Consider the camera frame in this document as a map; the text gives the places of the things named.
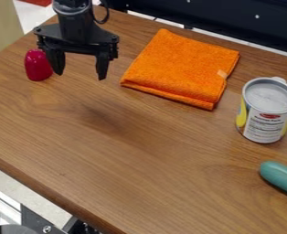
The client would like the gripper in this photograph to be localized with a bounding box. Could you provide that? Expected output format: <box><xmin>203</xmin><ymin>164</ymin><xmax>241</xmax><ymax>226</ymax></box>
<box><xmin>32</xmin><ymin>8</ymin><xmax>121</xmax><ymax>81</ymax></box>

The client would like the orange cloth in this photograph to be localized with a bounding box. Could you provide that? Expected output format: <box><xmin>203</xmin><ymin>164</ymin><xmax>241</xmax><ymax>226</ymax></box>
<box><xmin>119</xmin><ymin>28</ymin><xmax>241</xmax><ymax>112</ymax></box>

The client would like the red toy pepper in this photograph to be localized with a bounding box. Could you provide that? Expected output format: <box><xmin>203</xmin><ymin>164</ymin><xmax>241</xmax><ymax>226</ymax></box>
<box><xmin>24</xmin><ymin>48</ymin><xmax>55</xmax><ymax>82</ymax></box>

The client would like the silver can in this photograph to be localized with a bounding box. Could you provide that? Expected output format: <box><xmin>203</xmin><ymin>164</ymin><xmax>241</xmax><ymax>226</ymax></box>
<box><xmin>235</xmin><ymin>76</ymin><xmax>287</xmax><ymax>144</ymax></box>

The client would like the teal toy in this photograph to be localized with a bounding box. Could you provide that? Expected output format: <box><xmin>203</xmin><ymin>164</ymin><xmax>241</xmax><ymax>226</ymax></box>
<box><xmin>258</xmin><ymin>161</ymin><xmax>287</xmax><ymax>200</ymax></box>

